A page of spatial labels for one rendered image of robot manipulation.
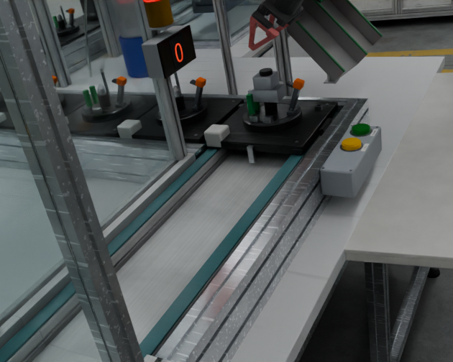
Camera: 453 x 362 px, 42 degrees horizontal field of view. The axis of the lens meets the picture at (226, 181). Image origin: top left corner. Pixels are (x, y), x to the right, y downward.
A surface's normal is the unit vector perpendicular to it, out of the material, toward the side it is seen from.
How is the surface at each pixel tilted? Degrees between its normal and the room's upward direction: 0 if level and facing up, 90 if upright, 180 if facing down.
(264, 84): 90
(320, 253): 0
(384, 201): 0
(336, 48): 45
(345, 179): 90
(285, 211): 0
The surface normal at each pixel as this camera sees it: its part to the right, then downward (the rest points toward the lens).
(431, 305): -0.17, -0.86
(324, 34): 0.44, -0.48
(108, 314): 0.87, 0.10
